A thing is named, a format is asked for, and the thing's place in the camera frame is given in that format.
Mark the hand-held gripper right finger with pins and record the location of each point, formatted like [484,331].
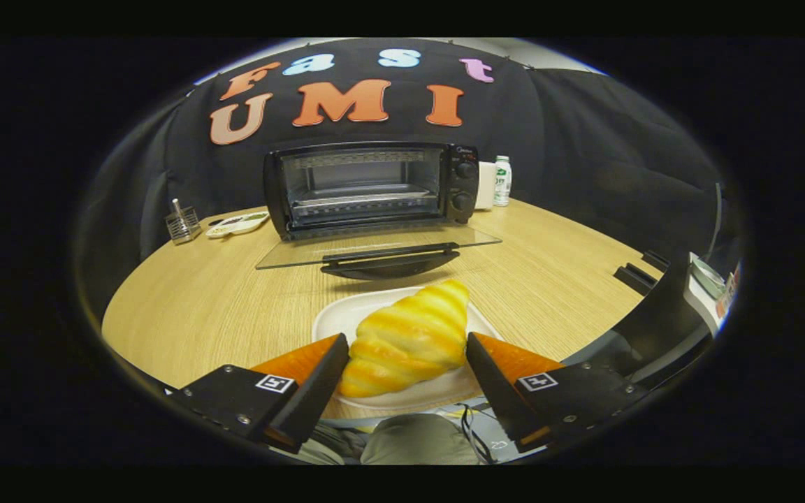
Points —
[500,388]

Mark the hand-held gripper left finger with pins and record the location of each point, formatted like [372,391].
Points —
[312,391]

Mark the yellow croissant bread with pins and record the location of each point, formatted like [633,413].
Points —
[402,335]

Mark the black toaster oven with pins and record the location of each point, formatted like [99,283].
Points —
[453,185]

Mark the white bread toaster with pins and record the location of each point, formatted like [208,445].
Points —
[485,185]

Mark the white plate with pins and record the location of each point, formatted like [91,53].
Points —
[346,311]

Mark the person's grey trouser leg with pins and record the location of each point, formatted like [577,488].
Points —
[416,440]

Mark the black bar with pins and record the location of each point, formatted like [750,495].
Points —
[633,278]
[656,260]

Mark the small white dish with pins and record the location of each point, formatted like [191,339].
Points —
[235,225]

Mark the green label plastic bottle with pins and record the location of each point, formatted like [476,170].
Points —
[502,183]

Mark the white device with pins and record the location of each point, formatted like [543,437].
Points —
[706,293]

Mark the black backdrop cloth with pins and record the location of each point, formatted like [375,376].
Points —
[584,140]

